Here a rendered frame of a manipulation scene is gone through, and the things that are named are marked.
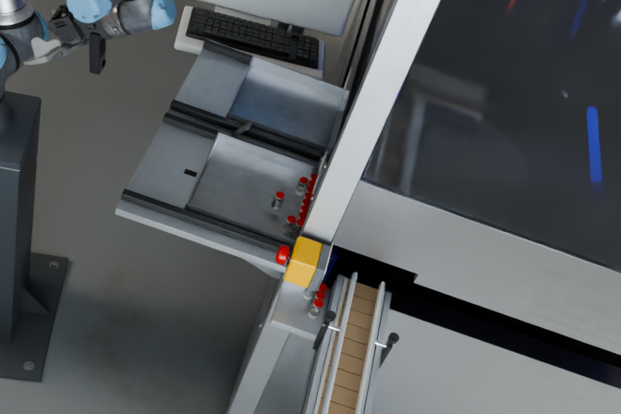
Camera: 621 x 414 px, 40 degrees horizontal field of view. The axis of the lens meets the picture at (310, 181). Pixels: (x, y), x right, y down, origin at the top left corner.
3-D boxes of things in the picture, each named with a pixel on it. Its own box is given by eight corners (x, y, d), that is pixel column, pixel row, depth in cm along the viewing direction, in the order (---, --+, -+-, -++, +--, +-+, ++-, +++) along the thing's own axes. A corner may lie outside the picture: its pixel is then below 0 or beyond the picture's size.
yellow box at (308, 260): (322, 266, 181) (331, 246, 176) (315, 292, 176) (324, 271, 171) (288, 255, 181) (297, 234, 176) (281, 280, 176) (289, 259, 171)
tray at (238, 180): (345, 187, 212) (348, 177, 209) (324, 262, 193) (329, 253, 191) (215, 141, 211) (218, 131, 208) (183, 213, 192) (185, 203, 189)
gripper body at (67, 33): (56, 5, 191) (103, -7, 188) (75, 37, 197) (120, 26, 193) (44, 23, 186) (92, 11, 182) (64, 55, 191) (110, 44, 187)
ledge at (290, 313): (342, 300, 189) (345, 295, 188) (331, 347, 180) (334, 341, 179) (283, 279, 189) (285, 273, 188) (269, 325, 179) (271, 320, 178)
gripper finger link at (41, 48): (12, 45, 187) (50, 25, 188) (26, 67, 190) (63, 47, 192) (15, 50, 184) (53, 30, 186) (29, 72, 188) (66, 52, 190)
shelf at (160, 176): (366, 101, 242) (368, 96, 240) (318, 285, 191) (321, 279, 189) (206, 44, 240) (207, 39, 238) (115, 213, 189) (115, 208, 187)
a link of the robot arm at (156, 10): (167, -19, 184) (182, 17, 189) (123, -8, 187) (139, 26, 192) (156, -5, 178) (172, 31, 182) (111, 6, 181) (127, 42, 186)
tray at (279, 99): (365, 106, 237) (369, 97, 234) (349, 166, 218) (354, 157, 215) (249, 65, 235) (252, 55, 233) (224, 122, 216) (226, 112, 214)
